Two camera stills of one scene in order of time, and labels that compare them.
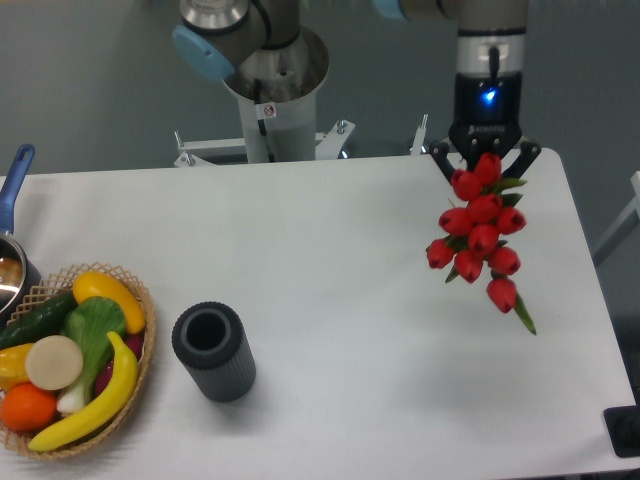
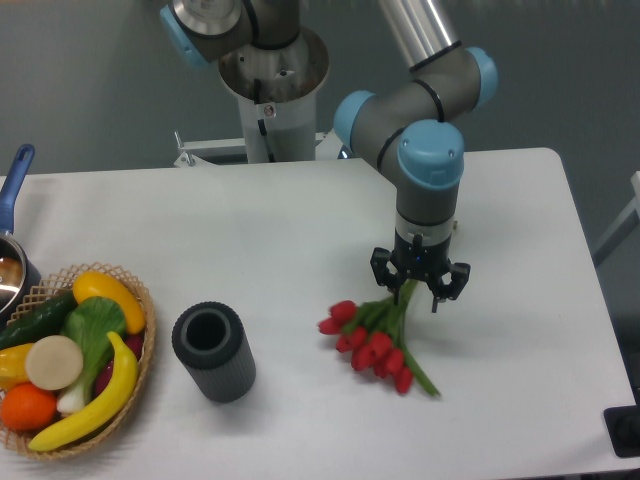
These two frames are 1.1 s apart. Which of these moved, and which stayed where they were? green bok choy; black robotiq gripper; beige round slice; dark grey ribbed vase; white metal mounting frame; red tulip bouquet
Moved: red tulip bouquet; black robotiq gripper
Stayed: dark grey ribbed vase; green bok choy; white metal mounting frame; beige round slice
